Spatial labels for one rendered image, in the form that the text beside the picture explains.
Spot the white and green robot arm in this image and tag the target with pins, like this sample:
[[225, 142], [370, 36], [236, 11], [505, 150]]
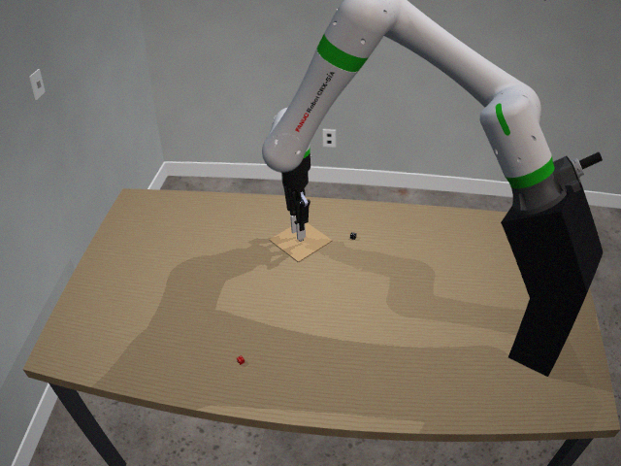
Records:
[[510, 120]]

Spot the tan flat mat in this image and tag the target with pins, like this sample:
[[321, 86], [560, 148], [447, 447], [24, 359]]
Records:
[[288, 242]]

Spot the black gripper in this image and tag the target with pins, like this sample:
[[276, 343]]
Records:
[[299, 205]]

